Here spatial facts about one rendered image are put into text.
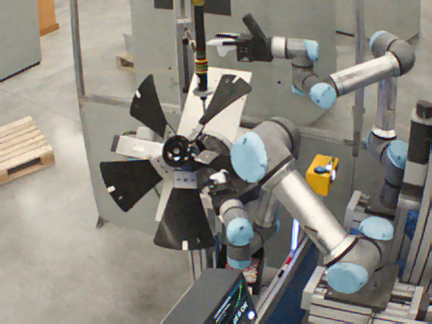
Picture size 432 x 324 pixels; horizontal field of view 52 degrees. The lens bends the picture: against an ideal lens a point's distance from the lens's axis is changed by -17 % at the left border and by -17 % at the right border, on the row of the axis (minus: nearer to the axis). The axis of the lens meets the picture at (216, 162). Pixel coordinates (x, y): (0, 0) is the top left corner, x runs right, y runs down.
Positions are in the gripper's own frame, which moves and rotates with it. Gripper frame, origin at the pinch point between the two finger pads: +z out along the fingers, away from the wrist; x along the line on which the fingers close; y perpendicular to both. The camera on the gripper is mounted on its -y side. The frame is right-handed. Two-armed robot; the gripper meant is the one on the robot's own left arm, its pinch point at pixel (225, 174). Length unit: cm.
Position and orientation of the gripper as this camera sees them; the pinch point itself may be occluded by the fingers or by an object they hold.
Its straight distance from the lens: 181.2
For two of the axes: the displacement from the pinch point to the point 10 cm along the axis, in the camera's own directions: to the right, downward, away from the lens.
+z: -1.8, -4.8, 8.5
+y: -9.7, 2.3, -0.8
